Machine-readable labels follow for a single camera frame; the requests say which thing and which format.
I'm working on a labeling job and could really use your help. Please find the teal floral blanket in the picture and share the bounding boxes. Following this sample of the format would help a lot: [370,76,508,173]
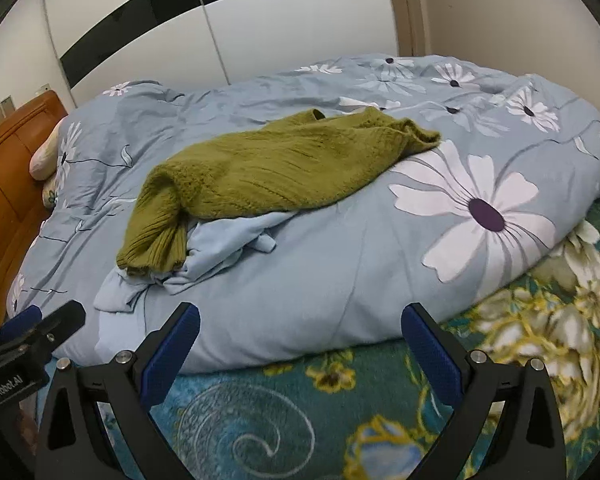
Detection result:
[22,195,600,480]

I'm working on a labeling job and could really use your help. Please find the cream pillow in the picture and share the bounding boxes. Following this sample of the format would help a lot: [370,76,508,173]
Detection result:
[29,122,63,181]

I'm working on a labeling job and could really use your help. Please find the olive green knit sweater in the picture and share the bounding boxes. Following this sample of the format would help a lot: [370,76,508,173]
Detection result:
[116,108,442,277]

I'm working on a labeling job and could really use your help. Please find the floral print pillow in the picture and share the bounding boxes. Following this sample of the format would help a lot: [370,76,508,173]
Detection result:
[41,176,61,209]

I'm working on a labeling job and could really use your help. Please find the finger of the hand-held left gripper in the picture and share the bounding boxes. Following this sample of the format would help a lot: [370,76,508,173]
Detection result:
[0,305,44,342]
[29,300,87,347]

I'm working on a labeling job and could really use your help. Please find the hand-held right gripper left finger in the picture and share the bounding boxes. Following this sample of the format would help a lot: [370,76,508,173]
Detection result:
[39,301,202,480]

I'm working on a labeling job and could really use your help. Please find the blue floral duvet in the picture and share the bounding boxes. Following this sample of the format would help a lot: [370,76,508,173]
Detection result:
[6,54,600,375]

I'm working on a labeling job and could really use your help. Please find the white wardrobe with black band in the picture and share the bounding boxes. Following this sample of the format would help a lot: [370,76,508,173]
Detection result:
[0,0,416,126]

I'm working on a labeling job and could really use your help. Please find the wooden headboard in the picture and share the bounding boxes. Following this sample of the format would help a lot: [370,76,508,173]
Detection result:
[0,90,70,333]

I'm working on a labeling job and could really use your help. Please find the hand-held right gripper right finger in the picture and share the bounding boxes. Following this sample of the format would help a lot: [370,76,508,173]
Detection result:
[401,302,566,480]

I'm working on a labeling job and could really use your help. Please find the light blue shirt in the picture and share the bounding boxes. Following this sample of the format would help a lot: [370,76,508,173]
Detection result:
[93,210,301,313]

